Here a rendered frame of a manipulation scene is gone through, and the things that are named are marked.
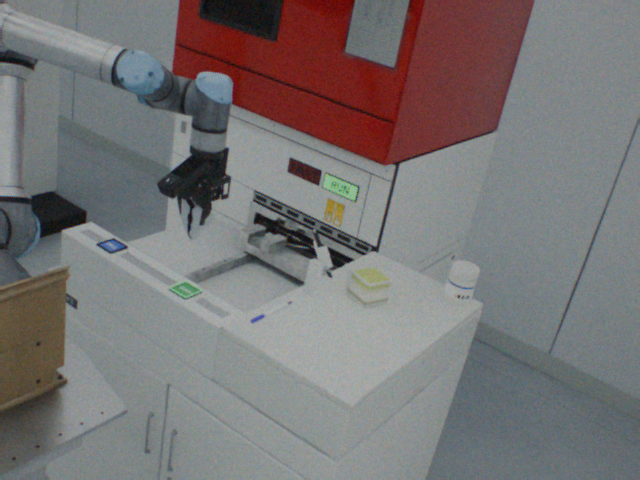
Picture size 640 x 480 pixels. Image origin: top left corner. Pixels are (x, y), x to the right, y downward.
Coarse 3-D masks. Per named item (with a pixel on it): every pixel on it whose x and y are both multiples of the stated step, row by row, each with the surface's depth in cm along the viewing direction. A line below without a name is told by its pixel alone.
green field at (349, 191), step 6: (330, 180) 205; (336, 180) 204; (324, 186) 207; (330, 186) 205; (336, 186) 204; (342, 186) 203; (348, 186) 202; (354, 186) 201; (336, 192) 205; (342, 192) 203; (348, 192) 202; (354, 192) 201; (348, 198) 203; (354, 198) 202
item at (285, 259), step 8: (240, 240) 213; (256, 240) 214; (248, 248) 212; (256, 248) 210; (280, 248) 212; (288, 248) 213; (264, 256) 209; (272, 256) 207; (280, 256) 208; (288, 256) 209; (296, 256) 210; (304, 256) 211; (272, 264) 208; (280, 264) 206; (288, 264) 204; (296, 264) 205; (304, 264) 206; (288, 272) 205; (296, 272) 203; (304, 272) 202; (304, 280) 202
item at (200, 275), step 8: (232, 256) 209; (240, 256) 210; (248, 256) 212; (256, 256) 216; (216, 264) 203; (224, 264) 204; (232, 264) 207; (240, 264) 211; (192, 272) 196; (200, 272) 197; (208, 272) 200; (216, 272) 203; (192, 280) 195; (200, 280) 198
